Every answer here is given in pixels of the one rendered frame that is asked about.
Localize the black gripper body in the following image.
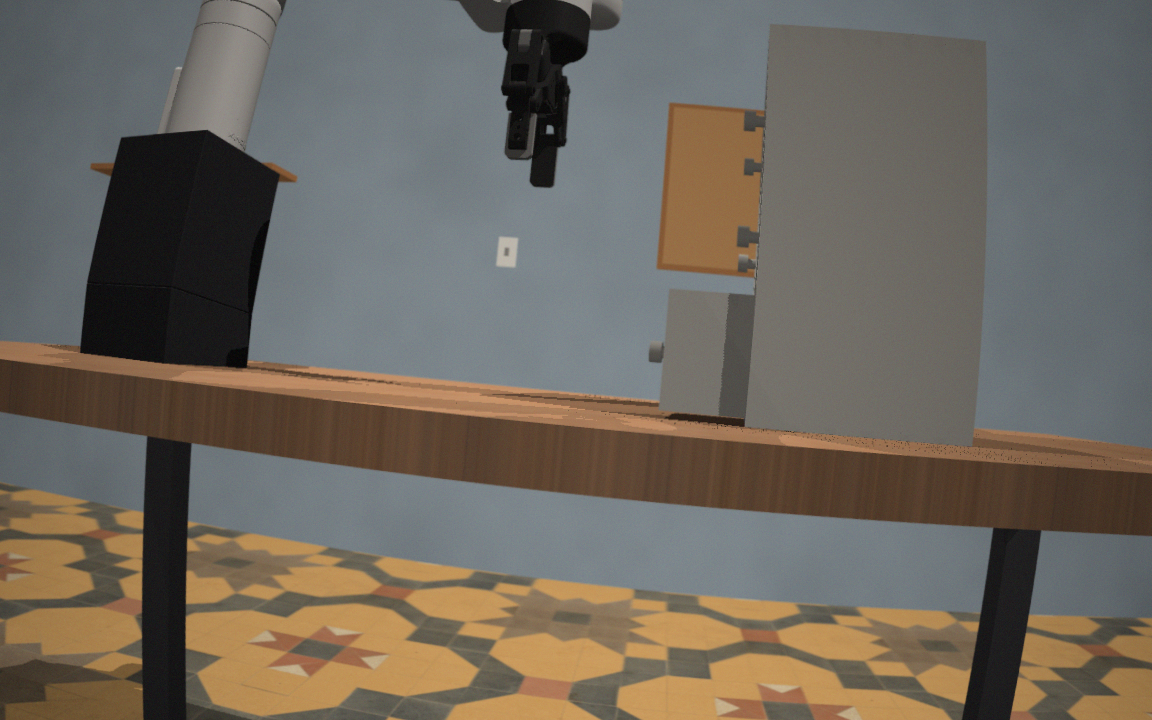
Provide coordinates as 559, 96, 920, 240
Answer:
503, 0, 590, 114

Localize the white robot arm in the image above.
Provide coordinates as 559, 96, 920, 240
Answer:
157, 0, 623, 152

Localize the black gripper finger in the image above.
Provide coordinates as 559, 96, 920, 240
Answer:
501, 30, 562, 160
530, 76, 570, 188

